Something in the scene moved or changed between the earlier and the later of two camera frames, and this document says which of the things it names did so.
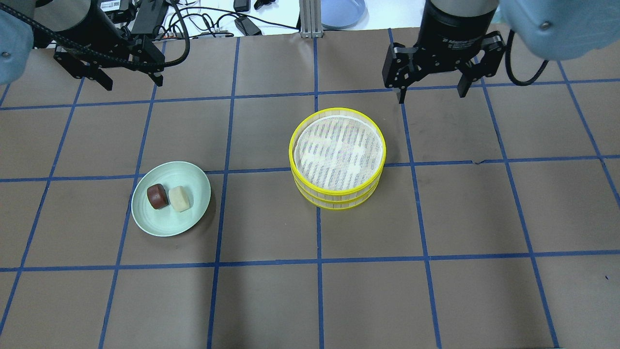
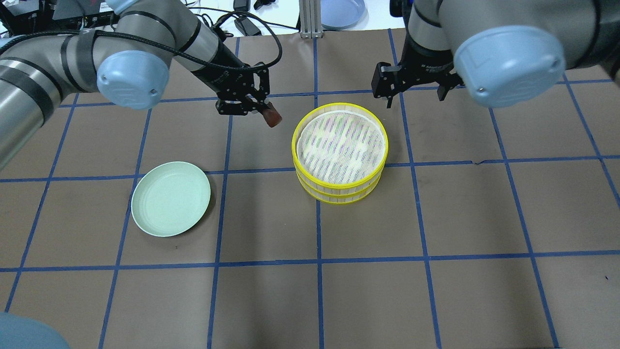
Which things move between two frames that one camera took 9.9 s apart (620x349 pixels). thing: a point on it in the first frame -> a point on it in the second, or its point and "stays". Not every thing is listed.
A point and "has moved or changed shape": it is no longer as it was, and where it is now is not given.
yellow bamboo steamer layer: x=337 y=153 has moved or changed shape
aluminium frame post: x=310 y=14 stays
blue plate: x=344 y=14 stays
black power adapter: x=247 y=26 stays
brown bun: x=157 y=196 -> x=272 y=117
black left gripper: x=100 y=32 -> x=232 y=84
